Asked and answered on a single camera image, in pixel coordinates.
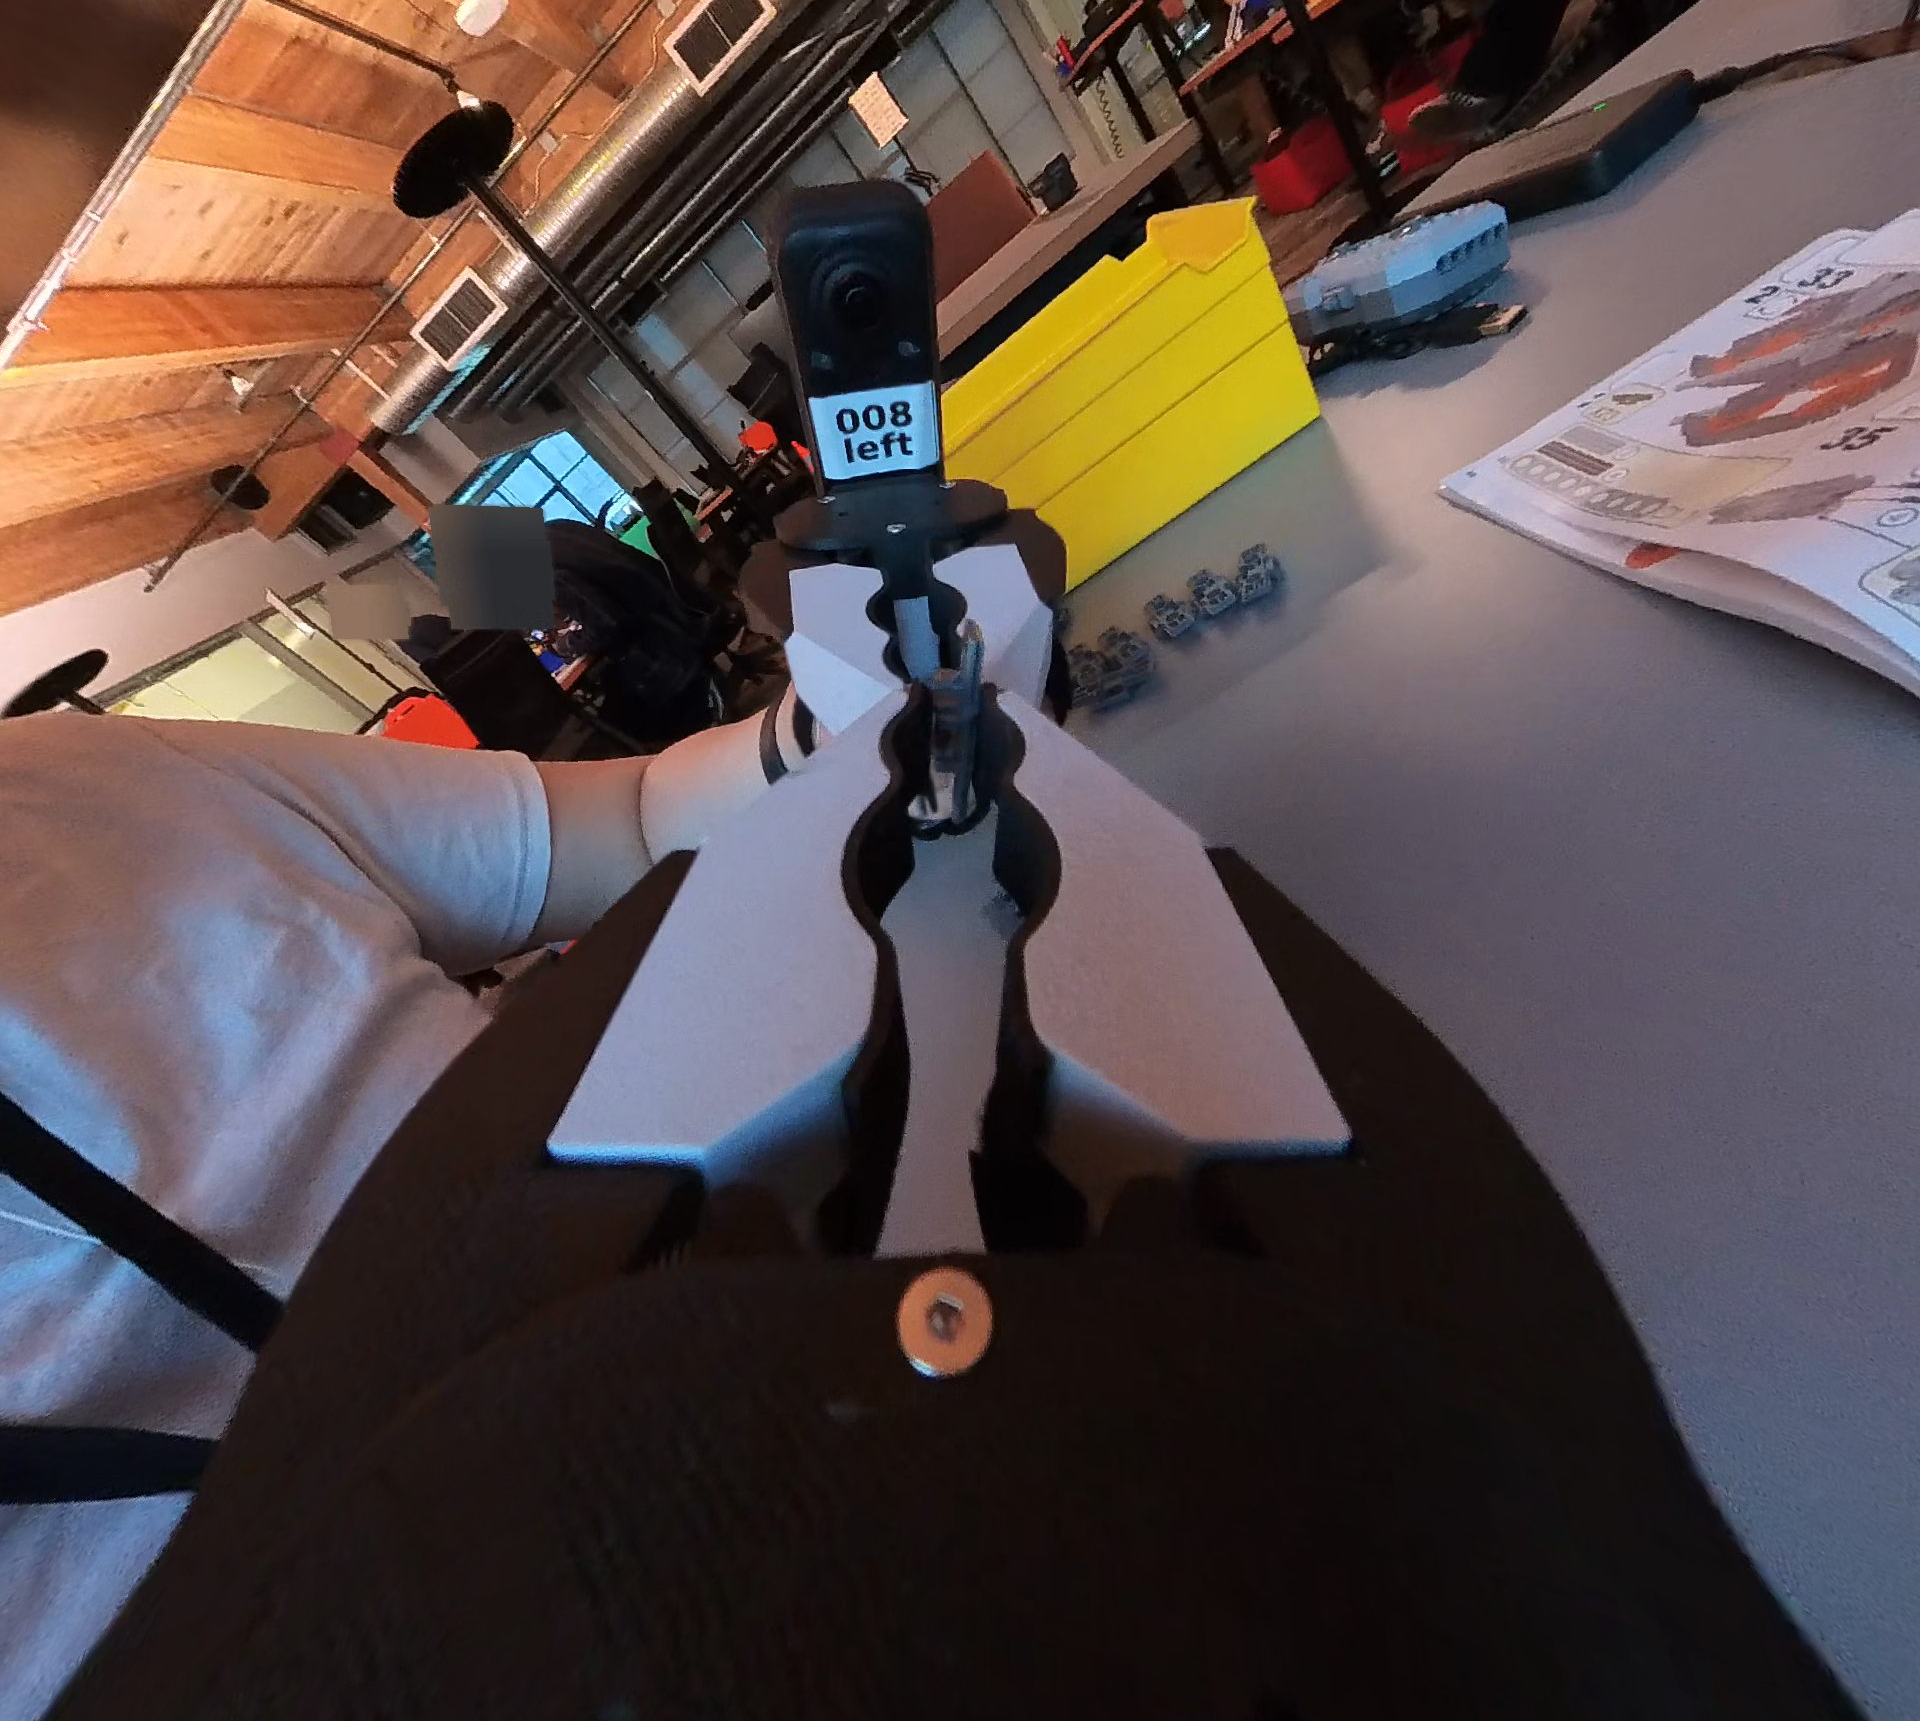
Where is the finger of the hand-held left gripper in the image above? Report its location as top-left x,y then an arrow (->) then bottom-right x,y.
787,566 -> 915,743
931,540 -> 1057,701

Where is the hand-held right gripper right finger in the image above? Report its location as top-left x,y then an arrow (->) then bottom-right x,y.
974,677 -> 1360,1250

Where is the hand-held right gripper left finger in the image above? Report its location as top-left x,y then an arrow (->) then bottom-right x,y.
544,685 -> 920,1250

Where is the black toy track chain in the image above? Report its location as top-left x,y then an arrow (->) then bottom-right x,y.
901,632 -> 1001,840

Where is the grey desk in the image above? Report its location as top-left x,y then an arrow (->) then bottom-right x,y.
931,0 -> 1920,1693

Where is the brown chair back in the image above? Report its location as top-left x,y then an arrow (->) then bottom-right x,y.
927,148 -> 1040,251

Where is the black bulky object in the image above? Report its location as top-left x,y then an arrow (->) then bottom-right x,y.
540,517 -> 752,754

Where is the grey work table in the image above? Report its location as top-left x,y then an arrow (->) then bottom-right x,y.
931,122 -> 1248,357

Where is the yellow plastic bin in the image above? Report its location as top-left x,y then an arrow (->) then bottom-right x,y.
936,198 -> 1327,589

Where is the arched window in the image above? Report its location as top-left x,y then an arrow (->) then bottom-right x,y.
450,429 -> 632,537

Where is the black round pole lamp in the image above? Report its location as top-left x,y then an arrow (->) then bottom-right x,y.
0,647 -> 110,720
393,98 -> 782,551

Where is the red plastic crate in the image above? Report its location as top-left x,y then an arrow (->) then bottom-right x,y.
1253,107 -> 1405,214

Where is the person's light shirt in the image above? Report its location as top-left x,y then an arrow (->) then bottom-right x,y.
0,716 -> 558,1721

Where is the grey electronic hub block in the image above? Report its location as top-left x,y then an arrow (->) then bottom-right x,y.
1292,202 -> 1510,345

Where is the open instruction booklet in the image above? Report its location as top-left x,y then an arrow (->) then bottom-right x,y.
1441,227 -> 1920,701

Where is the black power adapter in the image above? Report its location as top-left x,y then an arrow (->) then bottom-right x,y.
1402,67 -> 1704,225

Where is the silver ventilation duct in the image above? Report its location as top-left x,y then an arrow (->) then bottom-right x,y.
367,0 -> 1099,440

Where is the black lanyard strap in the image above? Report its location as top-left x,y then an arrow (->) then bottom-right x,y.
0,1089 -> 291,1504

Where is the black power cable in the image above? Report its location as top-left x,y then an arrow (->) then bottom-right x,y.
1686,39 -> 1920,94

